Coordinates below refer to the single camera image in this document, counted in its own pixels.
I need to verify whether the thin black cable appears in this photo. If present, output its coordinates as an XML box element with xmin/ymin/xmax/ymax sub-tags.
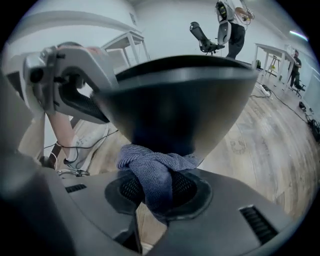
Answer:
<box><xmin>43</xmin><ymin>128</ymin><xmax>120</xmax><ymax>169</ymax></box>

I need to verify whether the ceiling light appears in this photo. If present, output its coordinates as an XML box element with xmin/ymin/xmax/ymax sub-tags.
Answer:
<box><xmin>289</xmin><ymin>29</ymin><xmax>310</xmax><ymax>41</ymax></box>

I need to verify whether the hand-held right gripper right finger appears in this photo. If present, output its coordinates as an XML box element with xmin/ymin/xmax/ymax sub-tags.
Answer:
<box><xmin>149</xmin><ymin>168</ymin><xmax>302</xmax><ymax>256</ymax></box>

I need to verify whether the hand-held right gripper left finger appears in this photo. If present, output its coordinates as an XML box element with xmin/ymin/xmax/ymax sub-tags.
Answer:
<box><xmin>0</xmin><ymin>149</ymin><xmax>144</xmax><ymax>256</ymax></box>

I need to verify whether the white table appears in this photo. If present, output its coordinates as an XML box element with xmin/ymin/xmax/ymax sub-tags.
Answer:
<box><xmin>254</xmin><ymin>42</ymin><xmax>301</xmax><ymax>94</ymax></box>
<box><xmin>101</xmin><ymin>30</ymin><xmax>151</xmax><ymax>69</ymax></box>

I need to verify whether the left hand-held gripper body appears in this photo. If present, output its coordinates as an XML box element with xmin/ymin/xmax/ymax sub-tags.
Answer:
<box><xmin>0</xmin><ymin>44</ymin><xmax>65</xmax><ymax>118</ymax></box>

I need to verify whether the person's left forearm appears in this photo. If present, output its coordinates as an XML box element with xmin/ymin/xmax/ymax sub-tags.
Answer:
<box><xmin>43</xmin><ymin>109</ymin><xmax>76</xmax><ymax>163</ymax></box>

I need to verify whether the black floor cable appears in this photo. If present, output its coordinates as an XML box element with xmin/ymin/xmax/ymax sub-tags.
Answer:
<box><xmin>249</xmin><ymin>86</ymin><xmax>320</xmax><ymax>142</ymax></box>

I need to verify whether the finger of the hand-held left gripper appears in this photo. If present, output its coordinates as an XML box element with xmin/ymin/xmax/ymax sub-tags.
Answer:
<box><xmin>56</xmin><ymin>46</ymin><xmax>120</xmax><ymax>95</ymax></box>
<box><xmin>53</xmin><ymin>84</ymin><xmax>111</xmax><ymax>125</ymax></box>

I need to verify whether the blue-grey cloth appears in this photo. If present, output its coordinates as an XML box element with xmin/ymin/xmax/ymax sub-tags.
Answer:
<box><xmin>117</xmin><ymin>143</ymin><xmax>201</xmax><ymax>214</ymax></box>

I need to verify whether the black office chair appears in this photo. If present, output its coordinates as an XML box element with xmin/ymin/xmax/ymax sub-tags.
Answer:
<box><xmin>291</xmin><ymin>81</ymin><xmax>307</xmax><ymax>99</ymax></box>
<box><xmin>189</xmin><ymin>21</ymin><xmax>226</xmax><ymax>55</ymax></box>

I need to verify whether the white power strip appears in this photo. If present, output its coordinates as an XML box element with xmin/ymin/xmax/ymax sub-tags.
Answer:
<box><xmin>259</xmin><ymin>84</ymin><xmax>273</xmax><ymax>98</ymax></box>

